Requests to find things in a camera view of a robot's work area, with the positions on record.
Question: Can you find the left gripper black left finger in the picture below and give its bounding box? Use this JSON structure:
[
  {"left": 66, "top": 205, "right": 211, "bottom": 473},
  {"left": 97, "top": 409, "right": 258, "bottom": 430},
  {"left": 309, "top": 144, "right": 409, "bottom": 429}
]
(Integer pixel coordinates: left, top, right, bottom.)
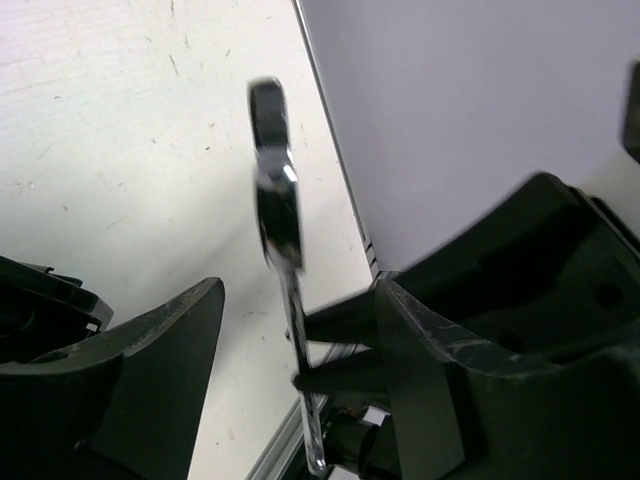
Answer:
[{"left": 1, "top": 277, "right": 225, "bottom": 479}]

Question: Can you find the silver wrench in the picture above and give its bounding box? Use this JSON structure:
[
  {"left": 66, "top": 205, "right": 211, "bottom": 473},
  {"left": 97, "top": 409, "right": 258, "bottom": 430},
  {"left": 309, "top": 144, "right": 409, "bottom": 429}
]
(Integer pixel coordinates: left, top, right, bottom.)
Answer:
[{"left": 247, "top": 75, "right": 327, "bottom": 476}]

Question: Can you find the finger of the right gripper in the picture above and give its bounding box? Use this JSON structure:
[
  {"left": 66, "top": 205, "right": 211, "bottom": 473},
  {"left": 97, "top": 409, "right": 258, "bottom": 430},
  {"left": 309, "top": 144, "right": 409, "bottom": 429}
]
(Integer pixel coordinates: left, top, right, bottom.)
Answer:
[
  {"left": 304, "top": 292, "right": 379, "bottom": 348},
  {"left": 292, "top": 350, "right": 388, "bottom": 403}
]

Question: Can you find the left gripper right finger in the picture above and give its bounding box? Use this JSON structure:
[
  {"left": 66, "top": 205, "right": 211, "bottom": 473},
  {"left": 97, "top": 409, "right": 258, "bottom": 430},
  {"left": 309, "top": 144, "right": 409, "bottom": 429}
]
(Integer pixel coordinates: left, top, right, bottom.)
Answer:
[{"left": 375, "top": 281, "right": 639, "bottom": 479}]

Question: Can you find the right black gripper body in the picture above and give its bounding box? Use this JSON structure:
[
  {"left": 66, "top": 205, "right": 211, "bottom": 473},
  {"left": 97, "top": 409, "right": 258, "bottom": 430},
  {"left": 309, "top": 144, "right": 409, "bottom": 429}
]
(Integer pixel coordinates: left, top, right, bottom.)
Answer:
[{"left": 380, "top": 173, "right": 639, "bottom": 365}]

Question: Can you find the black six-compartment tray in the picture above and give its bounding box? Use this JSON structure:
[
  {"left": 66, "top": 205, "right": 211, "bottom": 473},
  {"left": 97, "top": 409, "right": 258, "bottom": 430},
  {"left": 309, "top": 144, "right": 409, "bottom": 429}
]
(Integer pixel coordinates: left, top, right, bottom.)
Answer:
[{"left": 1, "top": 257, "right": 114, "bottom": 363}]

